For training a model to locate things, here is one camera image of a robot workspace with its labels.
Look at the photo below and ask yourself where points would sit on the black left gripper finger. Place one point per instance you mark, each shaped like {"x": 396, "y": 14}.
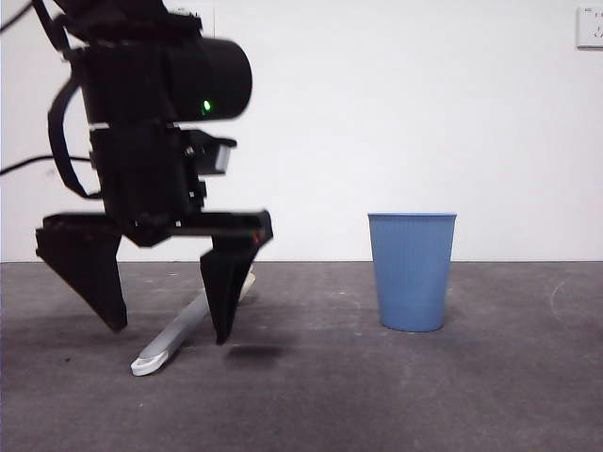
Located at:
{"x": 223, "y": 282}
{"x": 80, "y": 263}

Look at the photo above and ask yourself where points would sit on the blue ribbed plastic cup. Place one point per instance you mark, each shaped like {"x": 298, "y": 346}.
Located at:
{"x": 412, "y": 273}

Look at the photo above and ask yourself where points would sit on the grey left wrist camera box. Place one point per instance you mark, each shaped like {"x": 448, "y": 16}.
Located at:
{"x": 223, "y": 157}

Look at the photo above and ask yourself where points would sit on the white wall socket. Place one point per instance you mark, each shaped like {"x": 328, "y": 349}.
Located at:
{"x": 591, "y": 28}
{"x": 208, "y": 23}

